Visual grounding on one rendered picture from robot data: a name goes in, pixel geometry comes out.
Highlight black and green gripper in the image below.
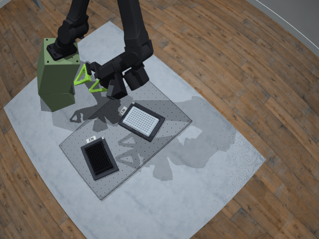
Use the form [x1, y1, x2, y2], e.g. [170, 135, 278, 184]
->
[74, 59, 121, 93]

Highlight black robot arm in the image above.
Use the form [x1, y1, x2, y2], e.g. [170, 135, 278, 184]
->
[46, 0, 154, 100]

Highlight white label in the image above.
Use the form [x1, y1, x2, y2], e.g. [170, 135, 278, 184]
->
[119, 107, 127, 116]
[86, 136, 96, 143]

